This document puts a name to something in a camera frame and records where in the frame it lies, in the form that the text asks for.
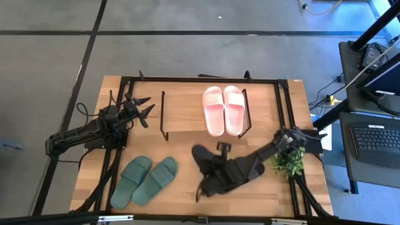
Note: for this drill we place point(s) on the white paper sheet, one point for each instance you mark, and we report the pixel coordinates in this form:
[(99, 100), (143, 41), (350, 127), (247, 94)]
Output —
[(328, 140)]

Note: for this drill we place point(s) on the black power adapter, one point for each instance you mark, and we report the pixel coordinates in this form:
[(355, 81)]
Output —
[(372, 56)]

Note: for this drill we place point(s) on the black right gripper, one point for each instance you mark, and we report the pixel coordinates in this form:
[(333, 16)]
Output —
[(237, 172)]

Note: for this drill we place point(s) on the small green artificial plant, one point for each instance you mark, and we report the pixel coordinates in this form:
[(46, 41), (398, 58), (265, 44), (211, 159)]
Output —
[(289, 162)]

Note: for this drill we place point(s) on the dark grey side desk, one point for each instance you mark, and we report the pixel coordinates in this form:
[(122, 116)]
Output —
[(351, 81), (368, 176)]

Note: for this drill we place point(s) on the wooden shelf with black legs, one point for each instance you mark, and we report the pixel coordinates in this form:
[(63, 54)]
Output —
[(184, 112)]

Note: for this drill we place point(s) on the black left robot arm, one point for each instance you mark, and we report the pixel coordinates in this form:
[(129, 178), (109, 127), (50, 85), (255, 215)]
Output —
[(78, 132)]

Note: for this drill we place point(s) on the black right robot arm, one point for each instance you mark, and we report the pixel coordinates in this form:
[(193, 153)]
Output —
[(265, 151)]

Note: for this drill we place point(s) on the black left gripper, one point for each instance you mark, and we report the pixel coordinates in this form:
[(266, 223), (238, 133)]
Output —
[(131, 111)]

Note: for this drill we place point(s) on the black laptop keyboard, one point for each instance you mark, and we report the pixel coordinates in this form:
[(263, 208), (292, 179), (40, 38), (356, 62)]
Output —
[(376, 140)]

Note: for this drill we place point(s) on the silver metal bracket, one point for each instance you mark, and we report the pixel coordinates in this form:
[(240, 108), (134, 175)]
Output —
[(289, 222), (115, 218)]

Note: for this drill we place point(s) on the black metal table frame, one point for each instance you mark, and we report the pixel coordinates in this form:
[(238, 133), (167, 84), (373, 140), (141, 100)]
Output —
[(187, 79)]

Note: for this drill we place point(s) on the black computer monitor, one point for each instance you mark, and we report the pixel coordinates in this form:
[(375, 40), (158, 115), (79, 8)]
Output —
[(387, 79)]

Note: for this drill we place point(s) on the black diagonal pole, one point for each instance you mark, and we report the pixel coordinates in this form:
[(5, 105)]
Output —
[(375, 26)]

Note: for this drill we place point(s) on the black horizontal rig beam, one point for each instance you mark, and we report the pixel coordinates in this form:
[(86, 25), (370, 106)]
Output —
[(47, 218)]

